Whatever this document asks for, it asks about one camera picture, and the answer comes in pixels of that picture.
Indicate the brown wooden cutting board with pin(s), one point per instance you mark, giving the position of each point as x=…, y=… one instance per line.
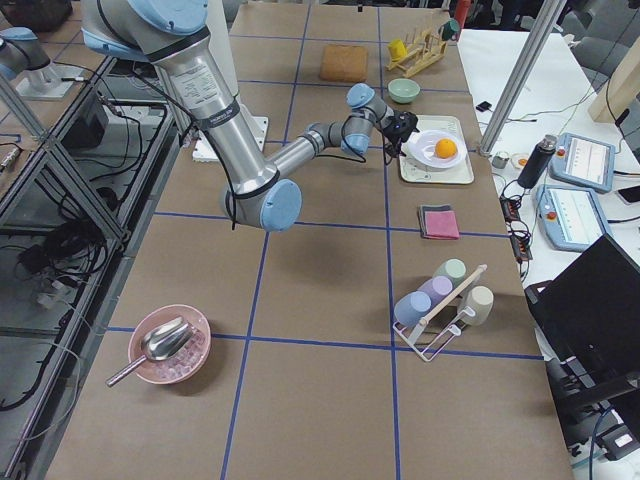
x=344, y=63

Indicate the far teach pendant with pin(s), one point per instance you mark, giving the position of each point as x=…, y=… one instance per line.
x=584, y=162

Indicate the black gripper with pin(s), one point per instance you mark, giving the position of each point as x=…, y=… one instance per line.
x=391, y=131

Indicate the white round plate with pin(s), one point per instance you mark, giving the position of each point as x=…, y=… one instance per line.
x=422, y=149

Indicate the near teach pendant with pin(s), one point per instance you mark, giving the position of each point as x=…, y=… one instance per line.
x=572, y=217

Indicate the pink cleaning cloth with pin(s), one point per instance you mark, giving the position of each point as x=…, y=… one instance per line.
x=441, y=225

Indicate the white wire cup rack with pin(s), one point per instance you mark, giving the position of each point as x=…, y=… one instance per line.
x=426, y=339

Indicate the black water bottle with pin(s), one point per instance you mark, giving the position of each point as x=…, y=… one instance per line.
x=537, y=162

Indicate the black laptop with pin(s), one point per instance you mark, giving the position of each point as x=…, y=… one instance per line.
x=590, y=311

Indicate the metal scoop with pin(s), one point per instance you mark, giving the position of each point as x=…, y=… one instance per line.
x=159, y=344

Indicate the grey cleaning cloth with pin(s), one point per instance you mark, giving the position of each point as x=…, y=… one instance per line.
x=423, y=208

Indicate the yellow plastic cup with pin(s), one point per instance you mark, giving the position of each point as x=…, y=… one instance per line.
x=397, y=50

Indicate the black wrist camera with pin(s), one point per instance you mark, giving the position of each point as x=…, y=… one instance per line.
x=407, y=122

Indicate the wooden drying rack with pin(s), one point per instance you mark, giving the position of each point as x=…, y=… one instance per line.
x=425, y=48

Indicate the cream bear serving tray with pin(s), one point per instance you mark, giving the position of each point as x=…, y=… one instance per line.
x=413, y=172

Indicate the teach pendant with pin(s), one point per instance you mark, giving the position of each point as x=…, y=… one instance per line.
x=584, y=162
x=572, y=217

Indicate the pink bowl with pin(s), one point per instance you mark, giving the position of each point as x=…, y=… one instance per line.
x=190, y=358

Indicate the dark green mug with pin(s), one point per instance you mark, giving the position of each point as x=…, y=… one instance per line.
x=450, y=30

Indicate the beige cup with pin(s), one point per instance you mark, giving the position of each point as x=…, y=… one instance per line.
x=476, y=305

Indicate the purple cup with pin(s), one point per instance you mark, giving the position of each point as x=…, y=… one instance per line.
x=437, y=288

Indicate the green cup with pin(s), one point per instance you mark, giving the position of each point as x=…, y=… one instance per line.
x=455, y=270

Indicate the light green bowl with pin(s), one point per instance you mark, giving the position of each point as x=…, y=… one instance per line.
x=403, y=90

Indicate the orange fruit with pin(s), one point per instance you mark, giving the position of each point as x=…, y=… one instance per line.
x=445, y=148

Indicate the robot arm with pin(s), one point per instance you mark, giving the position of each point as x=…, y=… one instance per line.
x=174, y=36

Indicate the blue cup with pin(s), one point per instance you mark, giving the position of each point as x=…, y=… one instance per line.
x=411, y=308

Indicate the black power strip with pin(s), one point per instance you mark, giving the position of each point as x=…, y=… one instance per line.
x=519, y=232

